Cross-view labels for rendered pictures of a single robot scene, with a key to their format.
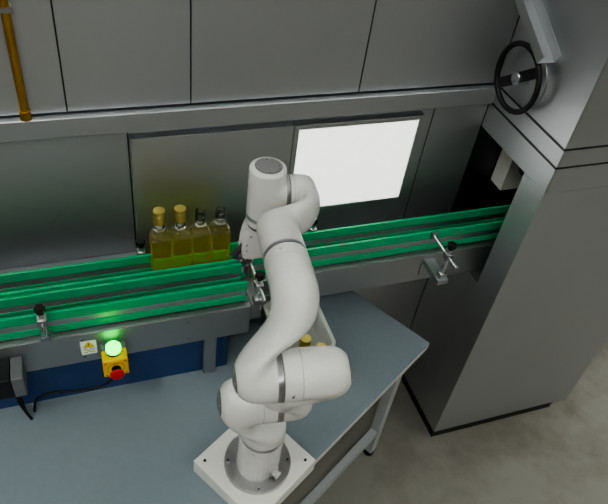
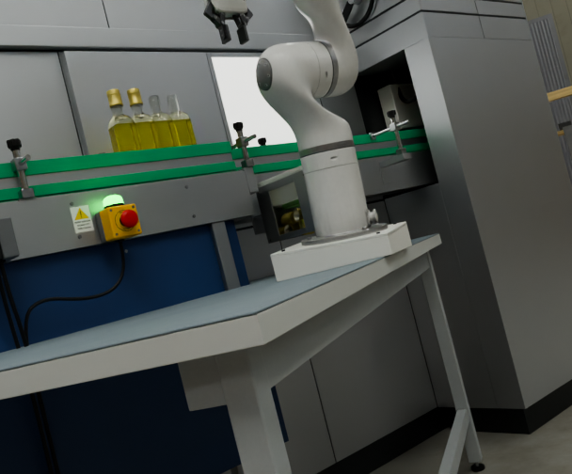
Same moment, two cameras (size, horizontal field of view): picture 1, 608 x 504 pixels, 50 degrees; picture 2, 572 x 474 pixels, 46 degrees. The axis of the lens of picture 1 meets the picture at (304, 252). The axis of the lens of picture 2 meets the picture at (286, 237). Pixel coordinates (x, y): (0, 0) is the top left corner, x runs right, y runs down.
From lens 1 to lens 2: 1.86 m
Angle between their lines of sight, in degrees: 46
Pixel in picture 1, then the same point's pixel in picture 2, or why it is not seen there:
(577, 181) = (443, 27)
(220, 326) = (223, 200)
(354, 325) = not seen: hidden behind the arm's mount
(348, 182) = (274, 119)
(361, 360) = not seen: hidden behind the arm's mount
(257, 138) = (178, 61)
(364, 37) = not seen: outside the picture
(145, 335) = (144, 205)
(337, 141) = (246, 72)
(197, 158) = (131, 78)
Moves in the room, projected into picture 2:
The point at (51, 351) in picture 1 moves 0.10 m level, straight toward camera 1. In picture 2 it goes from (36, 221) to (57, 211)
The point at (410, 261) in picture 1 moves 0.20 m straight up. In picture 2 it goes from (369, 165) to (354, 106)
